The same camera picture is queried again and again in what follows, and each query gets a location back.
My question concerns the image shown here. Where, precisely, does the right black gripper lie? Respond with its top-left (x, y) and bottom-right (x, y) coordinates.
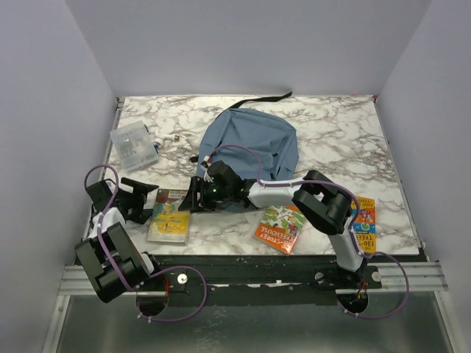
top-left (179, 176), bottom-right (232, 215)

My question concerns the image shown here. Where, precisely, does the yellow cover book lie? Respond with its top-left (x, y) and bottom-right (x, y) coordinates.
top-left (146, 188), bottom-right (190, 245)

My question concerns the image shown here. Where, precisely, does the blue student backpack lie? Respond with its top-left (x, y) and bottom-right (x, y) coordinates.
top-left (190, 100), bottom-right (299, 181)

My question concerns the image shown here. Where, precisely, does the orange treehouse book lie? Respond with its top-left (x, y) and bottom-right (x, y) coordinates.
top-left (254, 206), bottom-right (307, 255)

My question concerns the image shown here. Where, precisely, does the yellow blue treehouse book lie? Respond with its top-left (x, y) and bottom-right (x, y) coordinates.
top-left (353, 196), bottom-right (377, 253)

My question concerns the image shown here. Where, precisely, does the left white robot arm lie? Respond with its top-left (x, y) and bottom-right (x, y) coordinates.
top-left (75, 177), bottom-right (163, 303)

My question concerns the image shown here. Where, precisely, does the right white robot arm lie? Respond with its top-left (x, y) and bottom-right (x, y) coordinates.
top-left (179, 161), bottom-right (367, 288)

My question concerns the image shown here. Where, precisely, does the clear plastic storage box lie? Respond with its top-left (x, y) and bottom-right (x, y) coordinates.
top-left (110, 121), bottom-right (158, 172)

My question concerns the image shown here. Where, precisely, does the white plastic fitting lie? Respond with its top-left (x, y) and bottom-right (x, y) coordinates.
top-left (152, 135), bottom-right (180, 149)

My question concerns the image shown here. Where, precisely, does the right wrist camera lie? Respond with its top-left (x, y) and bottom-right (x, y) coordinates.
top-left (200, 155), bottom-right (214, 183)

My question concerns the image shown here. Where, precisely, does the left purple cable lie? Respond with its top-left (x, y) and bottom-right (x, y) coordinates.
top-left (83, 164), bottom-right (209, 324)

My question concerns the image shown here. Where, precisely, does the purple cable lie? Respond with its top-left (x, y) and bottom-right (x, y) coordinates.
top-left (201, 144), bottom-right (410, 320)
top-left (83, 164), bottom-right (209, 324)

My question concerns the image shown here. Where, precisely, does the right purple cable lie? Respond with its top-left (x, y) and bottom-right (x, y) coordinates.
top-left (201, 144), bottom-right (410, 320)

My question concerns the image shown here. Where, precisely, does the aluminium mounting rail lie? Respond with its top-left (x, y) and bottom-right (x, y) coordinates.
top-left (57, 261), bottom-right (450, 296)

